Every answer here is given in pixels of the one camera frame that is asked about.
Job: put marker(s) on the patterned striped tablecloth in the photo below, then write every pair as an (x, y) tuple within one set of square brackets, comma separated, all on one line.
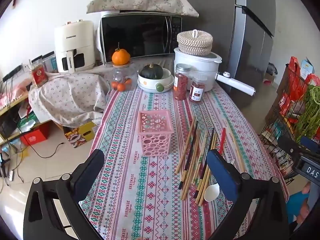
[(150, 205)]

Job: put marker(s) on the floral pillow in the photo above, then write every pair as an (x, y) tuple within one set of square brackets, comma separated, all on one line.
[(140, 2)]

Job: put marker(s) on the tall jar of red berries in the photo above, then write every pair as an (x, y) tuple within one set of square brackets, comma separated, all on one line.
[(181, 85)]

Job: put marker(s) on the green leafy vegetables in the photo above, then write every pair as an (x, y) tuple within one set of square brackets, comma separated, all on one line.
[(308, 115)]

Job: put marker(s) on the wooden shelf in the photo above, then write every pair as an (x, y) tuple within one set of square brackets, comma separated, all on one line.
[(15, 110)]

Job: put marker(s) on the black microwave oven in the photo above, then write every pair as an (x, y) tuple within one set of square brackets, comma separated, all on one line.
[(140, 37)]

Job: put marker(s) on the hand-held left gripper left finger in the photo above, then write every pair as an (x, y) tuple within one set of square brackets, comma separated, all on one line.
[(87, 175)]

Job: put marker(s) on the dark green squash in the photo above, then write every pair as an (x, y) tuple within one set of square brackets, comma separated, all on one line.
[(150, 72)]

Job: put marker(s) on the white electric cooking pot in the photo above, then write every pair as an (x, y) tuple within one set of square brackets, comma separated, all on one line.
[(197, 65)]

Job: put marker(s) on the person's blue clothing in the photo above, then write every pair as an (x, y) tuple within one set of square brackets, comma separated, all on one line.
[(297, 202)]

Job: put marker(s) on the red plastic bag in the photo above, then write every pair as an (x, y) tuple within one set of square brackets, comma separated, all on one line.
[(293, 80)]

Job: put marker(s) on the woven lidded basket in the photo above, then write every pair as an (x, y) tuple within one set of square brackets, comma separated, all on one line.
[(195, 42)]

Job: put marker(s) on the pile of mixed chopsticks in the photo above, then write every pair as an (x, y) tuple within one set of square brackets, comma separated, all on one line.
[(192, 160)]

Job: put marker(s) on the red tin box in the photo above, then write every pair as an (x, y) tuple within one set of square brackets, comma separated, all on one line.
[(39, 76)]

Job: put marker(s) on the clear jar of small oranges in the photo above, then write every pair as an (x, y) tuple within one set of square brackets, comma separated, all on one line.
[(121, 78)]

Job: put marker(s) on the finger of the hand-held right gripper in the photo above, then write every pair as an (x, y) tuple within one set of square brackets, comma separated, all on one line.
[(310, 143), (288, 146)]

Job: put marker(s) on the yellow printed cardboard box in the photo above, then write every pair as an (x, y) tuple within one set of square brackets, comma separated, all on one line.
[(80, 133)]

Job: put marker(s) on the teal packets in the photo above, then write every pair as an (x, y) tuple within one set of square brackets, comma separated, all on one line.
[(48, 62)]

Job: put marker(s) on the orange mandarin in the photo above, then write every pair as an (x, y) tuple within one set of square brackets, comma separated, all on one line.
[(121, 57)]

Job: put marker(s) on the short jar with red label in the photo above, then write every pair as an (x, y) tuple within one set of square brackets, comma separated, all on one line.
[(197, 91)]

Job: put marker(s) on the white air fryer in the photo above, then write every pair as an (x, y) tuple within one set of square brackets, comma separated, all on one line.
[(75, 45)]

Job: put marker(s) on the floral cover cloth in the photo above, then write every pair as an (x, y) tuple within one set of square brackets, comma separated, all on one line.
[(67, 95)]

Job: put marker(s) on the grey refrigerator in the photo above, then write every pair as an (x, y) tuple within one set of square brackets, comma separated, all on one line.
[(225, 30)]

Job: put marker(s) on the pink perforated plastic basket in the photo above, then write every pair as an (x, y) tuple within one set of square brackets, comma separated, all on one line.
[(155, 140)]

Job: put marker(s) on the red cardboard box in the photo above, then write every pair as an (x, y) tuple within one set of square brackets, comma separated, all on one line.
[(35, 136)]

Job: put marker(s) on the white plastic spoon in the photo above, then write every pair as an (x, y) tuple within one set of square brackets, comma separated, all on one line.
[(212, 192)]

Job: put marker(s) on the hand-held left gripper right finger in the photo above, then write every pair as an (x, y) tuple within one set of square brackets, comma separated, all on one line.
[(221, 175)]

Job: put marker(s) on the stacked white bowls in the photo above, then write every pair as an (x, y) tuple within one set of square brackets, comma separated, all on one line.
[(160, 83)]

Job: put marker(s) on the brown cardboard box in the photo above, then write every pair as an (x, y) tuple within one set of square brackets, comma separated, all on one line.
[(268, 78)]

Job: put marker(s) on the white power strip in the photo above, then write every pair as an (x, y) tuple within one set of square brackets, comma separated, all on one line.
[(11, 175)]

